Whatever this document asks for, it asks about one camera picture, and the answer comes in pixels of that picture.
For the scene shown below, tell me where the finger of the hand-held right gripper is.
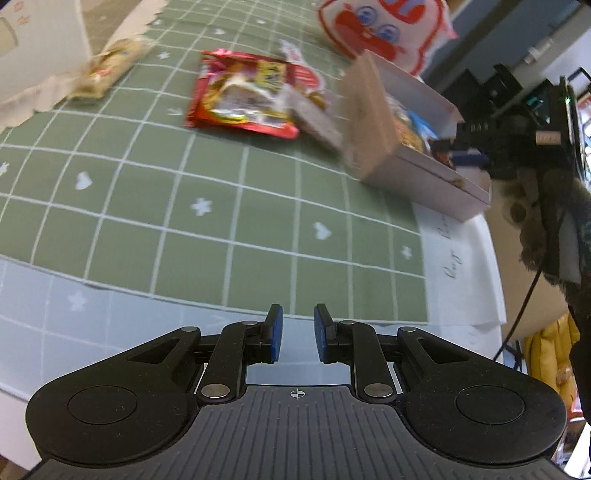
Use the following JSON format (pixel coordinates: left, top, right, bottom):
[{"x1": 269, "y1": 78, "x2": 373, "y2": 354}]
[
  {"x1": 449, "y1": 154, "x2": 489, "y2": 169},
  {"x1": 428, "y1": 137, "x2": 465, "y2": 154}
]

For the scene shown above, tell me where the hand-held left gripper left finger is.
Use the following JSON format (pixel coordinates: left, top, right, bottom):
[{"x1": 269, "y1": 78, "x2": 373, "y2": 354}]
[{"x1": 124, "y1": 304, "x2": 283, "y2": 402}]

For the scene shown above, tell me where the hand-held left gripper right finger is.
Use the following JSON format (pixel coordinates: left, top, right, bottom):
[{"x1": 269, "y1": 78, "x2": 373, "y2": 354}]
[{"x1": 314, "y1": 304, "x2": 472, "y2": 402}]

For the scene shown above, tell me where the cardboard box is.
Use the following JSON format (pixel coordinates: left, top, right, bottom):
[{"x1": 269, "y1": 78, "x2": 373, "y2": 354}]
[{"x1": 339, "y1": 51, "x2": 492, "y2": 222}]

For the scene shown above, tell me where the red white snack packet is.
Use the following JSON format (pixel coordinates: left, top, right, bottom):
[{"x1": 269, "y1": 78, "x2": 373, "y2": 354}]
[{"x1": 277, "y1": 39, "x2": 329, "y2": 112}]

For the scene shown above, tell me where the red yellow snack packet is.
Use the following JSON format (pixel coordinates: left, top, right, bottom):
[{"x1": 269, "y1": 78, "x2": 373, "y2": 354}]
[{"x1": 185, "y1": 50, "x2": 301, "y2": 139}]

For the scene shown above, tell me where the blue white snack packet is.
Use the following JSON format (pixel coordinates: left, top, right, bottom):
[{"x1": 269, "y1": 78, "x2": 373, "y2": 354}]
[{"x1": 409, "y1": 113, "x2": 438, "y2": 140}]

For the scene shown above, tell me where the yellow orange snack packet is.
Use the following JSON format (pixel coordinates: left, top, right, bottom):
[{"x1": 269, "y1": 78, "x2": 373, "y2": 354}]
[{"x1": 390, "y1": 97, "x2": 432, "y2": 151}]

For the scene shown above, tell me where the grey snack packet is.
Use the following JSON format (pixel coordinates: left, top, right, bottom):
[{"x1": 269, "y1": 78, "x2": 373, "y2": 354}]
[{"x1": 286, "y1": 88, "x2": 346, "y2": 153}]

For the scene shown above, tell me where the large white red snack bag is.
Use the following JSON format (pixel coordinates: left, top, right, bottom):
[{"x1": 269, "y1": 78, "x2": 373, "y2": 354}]
[{"x1": 316, "y1": 0, "x2": 459, "y2": 77}]

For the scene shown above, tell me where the green white grid tablecloth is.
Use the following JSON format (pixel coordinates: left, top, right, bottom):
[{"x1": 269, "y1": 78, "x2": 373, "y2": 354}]
[{"x1": 0, "y1": 0, "x2": 506, "y2": 472}]

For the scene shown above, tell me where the yellow plastic bag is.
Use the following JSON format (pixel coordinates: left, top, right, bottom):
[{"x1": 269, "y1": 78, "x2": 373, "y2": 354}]
[{"x1": 524, "y1": 314, "x2": 581, "y2": 407}]

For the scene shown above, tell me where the beige snack packet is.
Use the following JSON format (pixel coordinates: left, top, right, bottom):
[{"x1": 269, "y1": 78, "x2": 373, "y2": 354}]
[{"x1": 69, "y1": 37, "x2": 153, "y2": 100}]

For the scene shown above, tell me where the white printed paper bag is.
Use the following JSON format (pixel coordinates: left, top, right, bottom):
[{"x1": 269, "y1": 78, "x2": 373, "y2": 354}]
[{"x1": 0, "y1": 0, "x2": 90, "y2": 100}]

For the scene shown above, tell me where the black cable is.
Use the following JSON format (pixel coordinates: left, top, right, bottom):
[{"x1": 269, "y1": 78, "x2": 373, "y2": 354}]
[{"x1": 492, "y1": 194, "x2": 571, "y2": 363}]

